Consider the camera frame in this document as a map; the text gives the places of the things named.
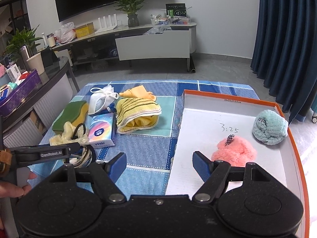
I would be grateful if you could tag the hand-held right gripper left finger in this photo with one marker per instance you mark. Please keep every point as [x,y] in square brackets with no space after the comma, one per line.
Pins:
[118,166]

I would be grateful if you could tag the orange white cardboard box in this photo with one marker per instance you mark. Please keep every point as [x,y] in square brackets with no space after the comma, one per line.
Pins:
[203,126]

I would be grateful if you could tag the small white device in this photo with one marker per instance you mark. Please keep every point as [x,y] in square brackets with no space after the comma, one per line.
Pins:
[156,17]

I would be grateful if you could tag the yellow striped towel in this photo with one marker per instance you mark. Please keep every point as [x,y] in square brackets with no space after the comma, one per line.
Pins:
[133,109]

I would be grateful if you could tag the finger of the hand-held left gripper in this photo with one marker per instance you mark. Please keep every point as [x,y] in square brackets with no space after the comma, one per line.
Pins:
[49,154]

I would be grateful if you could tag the white jar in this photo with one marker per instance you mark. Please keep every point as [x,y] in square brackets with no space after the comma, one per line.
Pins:
[51,40]

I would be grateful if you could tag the black rolled mat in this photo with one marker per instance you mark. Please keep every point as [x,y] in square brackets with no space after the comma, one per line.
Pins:
[192,65]

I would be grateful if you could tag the purple tray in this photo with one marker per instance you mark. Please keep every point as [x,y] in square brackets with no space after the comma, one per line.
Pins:
[23,91]

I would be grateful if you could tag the white barcode box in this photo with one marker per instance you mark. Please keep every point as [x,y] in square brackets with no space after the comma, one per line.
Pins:
[13,73]

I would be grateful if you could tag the blue curtain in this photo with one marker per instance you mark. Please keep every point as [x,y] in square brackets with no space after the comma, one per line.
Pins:
[284,42]

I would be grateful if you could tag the white stand caster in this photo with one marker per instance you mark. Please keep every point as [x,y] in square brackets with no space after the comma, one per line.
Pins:
[314,115]

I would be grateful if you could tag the blue checked tablecloth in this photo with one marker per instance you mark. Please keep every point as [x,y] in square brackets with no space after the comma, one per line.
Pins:
[148,151]

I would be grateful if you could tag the white plastic bag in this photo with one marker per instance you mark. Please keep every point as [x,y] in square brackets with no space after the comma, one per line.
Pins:
[65,32]

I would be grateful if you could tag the bamboo plant in glass vase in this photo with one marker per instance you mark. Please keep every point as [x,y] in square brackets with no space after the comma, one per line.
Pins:
[130,7]

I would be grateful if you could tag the red box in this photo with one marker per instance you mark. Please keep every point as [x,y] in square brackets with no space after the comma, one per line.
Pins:
[23,77]

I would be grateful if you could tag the dark shelving unit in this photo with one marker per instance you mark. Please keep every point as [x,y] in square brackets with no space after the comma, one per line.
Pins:
[13,14]

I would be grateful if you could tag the green black box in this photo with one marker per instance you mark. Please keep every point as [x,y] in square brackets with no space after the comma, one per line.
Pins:
[175,10]

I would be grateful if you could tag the green yellow sponge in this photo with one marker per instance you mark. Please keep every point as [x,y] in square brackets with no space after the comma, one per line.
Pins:
[70,115]

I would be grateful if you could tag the white drawer front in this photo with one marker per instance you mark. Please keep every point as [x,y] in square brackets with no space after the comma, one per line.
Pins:
[153,45]

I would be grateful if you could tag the orange cloth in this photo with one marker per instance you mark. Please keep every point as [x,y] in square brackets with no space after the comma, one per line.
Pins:
[138,93]

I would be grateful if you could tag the cream plush scrunchie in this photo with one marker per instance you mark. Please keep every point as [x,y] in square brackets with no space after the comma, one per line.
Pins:
[64,132]

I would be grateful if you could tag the pink plush scrunchie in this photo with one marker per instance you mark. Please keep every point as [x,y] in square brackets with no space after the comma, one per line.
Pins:
[235,151]

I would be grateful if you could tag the colourful tissue pack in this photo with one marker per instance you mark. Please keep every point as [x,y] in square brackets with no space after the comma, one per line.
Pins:
[101,131]

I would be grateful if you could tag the blue white small toy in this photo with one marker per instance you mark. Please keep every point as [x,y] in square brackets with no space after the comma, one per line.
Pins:
[112,107]

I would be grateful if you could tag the white face mask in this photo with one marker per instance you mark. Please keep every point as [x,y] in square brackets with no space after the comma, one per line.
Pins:
[100,99]

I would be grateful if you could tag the teal plush scrunchie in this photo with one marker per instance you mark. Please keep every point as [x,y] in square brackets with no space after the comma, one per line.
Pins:
[271,129]

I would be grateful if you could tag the grey television stand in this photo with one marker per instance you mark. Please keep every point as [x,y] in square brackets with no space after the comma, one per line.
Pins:
[192,39]

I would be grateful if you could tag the steel bottle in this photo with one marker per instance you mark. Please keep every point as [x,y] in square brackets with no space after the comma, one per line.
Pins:
[26,57]

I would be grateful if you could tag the white router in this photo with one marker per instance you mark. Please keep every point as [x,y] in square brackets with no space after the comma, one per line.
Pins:
[107,24]

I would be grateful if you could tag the white paper cup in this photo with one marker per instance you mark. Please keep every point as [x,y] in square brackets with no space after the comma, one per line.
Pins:
[36,63]

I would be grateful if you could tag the clear plastic bag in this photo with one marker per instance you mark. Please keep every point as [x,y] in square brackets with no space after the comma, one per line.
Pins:
[156,30]

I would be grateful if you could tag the round black glass table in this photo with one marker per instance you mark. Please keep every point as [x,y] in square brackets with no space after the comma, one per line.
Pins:
[53,75]

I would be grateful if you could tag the yellow box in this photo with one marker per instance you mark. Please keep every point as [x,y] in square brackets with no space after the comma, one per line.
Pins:
[85,30]

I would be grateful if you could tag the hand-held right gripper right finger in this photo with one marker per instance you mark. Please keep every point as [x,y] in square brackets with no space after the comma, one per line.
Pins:
[200,166]

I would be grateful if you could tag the white ribbed cabinet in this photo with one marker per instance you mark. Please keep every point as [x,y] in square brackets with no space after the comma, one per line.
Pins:
[53,96]

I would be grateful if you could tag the teal box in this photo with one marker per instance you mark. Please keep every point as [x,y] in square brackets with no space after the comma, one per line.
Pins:
[12,86]

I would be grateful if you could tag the leafy green plant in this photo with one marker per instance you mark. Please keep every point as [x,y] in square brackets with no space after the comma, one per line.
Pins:
[21,37]

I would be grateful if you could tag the clear plastic tray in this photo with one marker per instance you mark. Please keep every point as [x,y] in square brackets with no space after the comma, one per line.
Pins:
[179,21]

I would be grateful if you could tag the person's left hand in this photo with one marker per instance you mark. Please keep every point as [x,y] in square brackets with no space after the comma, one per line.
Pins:
[12,191]

